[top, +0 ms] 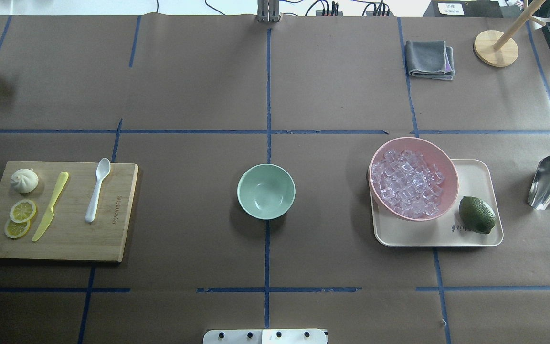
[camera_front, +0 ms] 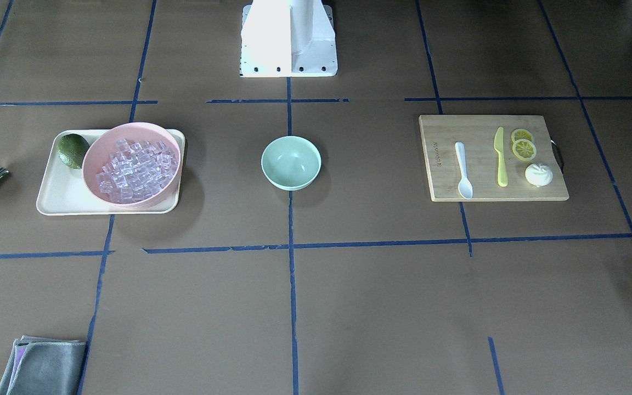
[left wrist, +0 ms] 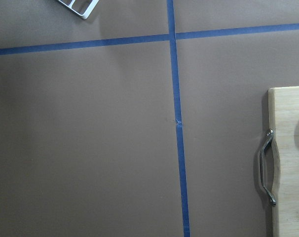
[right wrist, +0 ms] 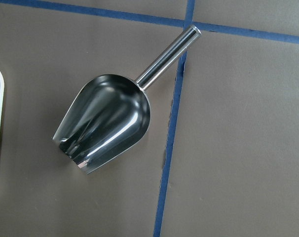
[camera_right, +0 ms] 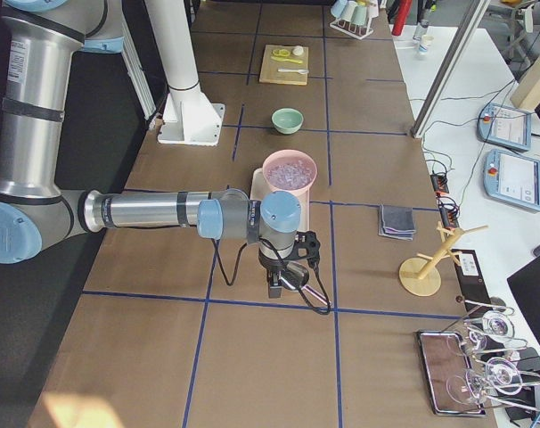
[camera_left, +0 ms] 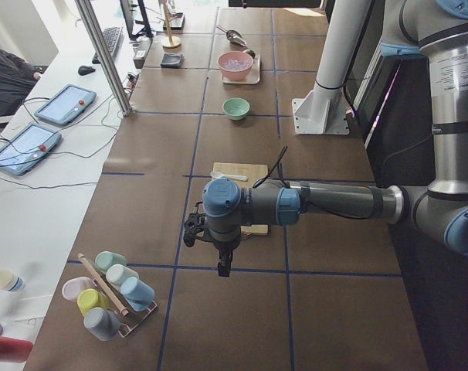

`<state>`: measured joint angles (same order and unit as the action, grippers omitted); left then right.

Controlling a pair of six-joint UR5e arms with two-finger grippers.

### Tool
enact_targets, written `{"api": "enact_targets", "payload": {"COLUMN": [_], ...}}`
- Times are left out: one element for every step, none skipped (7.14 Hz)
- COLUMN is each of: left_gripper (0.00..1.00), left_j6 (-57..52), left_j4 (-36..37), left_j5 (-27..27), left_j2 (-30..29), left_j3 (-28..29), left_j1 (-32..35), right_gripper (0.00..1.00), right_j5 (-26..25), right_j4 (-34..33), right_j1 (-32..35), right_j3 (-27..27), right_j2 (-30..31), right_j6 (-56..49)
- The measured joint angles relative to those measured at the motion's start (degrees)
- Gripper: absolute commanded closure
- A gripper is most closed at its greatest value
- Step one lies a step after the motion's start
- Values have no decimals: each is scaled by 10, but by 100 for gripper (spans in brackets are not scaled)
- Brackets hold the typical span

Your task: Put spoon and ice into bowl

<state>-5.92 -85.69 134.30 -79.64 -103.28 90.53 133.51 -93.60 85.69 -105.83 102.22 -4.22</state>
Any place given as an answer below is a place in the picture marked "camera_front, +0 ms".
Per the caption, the white plastic spoon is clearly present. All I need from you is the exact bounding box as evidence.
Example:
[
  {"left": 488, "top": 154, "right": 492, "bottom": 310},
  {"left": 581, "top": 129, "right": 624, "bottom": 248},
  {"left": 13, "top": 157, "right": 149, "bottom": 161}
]
[{"left": 454, "top": 142, "right": 473, "bottom": 200}]

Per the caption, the mint green bowl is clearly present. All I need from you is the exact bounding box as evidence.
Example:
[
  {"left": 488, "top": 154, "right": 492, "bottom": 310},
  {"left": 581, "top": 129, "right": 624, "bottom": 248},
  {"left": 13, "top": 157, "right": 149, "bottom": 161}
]
[{"left": 261, "top": 136, "right": 323, "bottom": 191}]

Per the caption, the clear ice cubes pile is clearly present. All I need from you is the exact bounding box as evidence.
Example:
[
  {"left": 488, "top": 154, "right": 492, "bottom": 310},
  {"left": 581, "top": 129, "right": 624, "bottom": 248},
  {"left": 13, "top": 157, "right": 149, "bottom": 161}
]
[{"left": 95, "top": 138, "right": 179, "bottom": 204}]

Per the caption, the pink bowl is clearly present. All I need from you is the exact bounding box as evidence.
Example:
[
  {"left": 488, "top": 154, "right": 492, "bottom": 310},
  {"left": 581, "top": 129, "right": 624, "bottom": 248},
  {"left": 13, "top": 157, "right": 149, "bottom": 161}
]
[{"left": 81, "top": 122, "right": 185, "bottom": 211}]

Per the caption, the bamboo cutting board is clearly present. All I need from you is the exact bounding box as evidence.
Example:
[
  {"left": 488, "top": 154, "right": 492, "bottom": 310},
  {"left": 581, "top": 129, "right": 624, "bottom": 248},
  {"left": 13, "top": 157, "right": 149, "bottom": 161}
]
[{"left": 419, "top": 115, "right": 569, "bottom": 202}]

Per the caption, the yellow plastic knife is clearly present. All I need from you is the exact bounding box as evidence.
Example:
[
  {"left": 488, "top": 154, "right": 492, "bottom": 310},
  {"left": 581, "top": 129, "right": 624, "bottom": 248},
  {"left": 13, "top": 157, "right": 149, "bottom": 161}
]
[{"left": 493, "top": 127, "right": 509, "bottom": 188}]

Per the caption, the upper lemon slice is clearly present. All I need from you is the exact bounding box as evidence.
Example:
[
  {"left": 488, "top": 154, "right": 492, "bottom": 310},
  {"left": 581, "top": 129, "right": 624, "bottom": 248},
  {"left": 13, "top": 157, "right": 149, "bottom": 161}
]
[{"left": 511, "top": 128, "right": 534, "bottom": 143}]

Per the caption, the white steamed bun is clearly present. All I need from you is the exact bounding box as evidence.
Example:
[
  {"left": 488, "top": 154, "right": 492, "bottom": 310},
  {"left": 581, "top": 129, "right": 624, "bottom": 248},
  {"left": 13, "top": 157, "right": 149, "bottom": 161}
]
[{"left": 524, "top": 163, "right": 554, "bottom": 187}]

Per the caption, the green lime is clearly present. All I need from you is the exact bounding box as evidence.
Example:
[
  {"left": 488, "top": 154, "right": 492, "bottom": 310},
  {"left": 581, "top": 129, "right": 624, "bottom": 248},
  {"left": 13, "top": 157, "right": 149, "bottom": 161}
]
[{"left": 56, "top": 133, "right": 90, "bottom": 170}]

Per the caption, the cream plastic tray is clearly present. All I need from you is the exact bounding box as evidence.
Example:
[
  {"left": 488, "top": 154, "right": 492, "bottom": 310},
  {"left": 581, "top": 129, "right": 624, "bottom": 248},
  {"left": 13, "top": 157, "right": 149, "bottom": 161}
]
[{"left": 37, "top": 128, "right": 181, "bottom": 216}]

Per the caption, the grey folded cloth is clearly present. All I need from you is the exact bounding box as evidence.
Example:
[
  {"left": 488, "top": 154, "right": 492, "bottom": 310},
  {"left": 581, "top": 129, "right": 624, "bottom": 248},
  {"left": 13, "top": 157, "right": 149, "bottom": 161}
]
[{"left": 0, "top": 335, "right": 86, "bottom": 394}]

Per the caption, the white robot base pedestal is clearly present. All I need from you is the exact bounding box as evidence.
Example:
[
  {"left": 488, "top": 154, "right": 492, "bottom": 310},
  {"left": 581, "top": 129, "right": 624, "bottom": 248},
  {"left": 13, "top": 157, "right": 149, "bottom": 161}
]
[{"left": 239, "top": 1, "right": 338, "bottom": 78}]

